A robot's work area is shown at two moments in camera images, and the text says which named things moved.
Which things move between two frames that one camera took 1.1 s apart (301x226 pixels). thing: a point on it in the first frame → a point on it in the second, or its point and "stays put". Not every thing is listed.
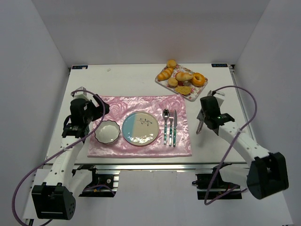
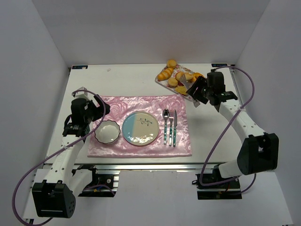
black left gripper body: x=98 y=108 stays put
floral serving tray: x=184 y=82 stays put
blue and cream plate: x=140 y=128 stays put
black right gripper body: x=203 y=117 → x=197 y=87
